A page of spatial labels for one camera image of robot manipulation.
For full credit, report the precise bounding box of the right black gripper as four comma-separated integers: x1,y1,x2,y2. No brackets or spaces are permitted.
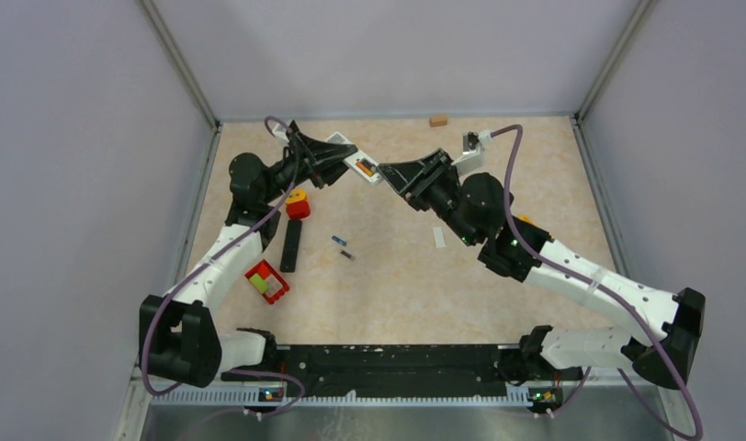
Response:
379,149,480,246

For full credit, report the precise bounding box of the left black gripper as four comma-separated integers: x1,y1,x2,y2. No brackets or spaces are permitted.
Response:
261,130,361,204

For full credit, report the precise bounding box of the orange battery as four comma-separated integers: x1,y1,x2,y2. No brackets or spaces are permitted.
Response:
356,158,376,176

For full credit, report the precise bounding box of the white battery cover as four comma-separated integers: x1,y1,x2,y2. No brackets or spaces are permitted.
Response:
433,226,446,249

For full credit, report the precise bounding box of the white remote control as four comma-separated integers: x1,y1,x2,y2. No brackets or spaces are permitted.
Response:
326,131,382,186

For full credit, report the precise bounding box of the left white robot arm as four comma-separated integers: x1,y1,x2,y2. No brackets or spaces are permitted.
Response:
139,120,358,388

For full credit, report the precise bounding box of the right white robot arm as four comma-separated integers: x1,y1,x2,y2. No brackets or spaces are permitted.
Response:
377,150,706,390

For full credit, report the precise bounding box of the black remote control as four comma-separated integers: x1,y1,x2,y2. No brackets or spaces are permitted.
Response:
279,220,303,273

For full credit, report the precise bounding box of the red yellow toy block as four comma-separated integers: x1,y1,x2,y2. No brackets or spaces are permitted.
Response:
285,188,311,220

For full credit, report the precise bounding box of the small wooden block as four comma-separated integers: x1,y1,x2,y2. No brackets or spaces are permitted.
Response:
428,115,448,128

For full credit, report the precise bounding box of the blue battery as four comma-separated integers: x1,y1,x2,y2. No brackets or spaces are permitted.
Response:
331,235,347,247

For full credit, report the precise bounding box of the black battery right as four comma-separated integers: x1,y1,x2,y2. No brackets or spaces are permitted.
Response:
340,250,356,261

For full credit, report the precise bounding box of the red toy basket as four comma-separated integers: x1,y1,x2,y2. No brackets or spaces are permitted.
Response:
244,259,290,305

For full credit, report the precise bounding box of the green block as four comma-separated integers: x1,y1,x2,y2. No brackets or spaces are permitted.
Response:
248,274,269,295

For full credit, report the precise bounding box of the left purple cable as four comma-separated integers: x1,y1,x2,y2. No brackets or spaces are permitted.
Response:
140,115,307,421

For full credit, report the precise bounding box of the purple cable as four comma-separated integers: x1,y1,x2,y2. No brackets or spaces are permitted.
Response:
140,115,307,421
485,124,706,441

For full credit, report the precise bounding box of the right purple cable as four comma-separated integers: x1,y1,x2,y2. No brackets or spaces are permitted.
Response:
485,124,706,441

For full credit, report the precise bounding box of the yellow triangle frame toy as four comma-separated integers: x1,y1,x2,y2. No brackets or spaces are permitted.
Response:
518,215,535,226

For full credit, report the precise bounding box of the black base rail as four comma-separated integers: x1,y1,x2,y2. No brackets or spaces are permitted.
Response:
220,344,584,401

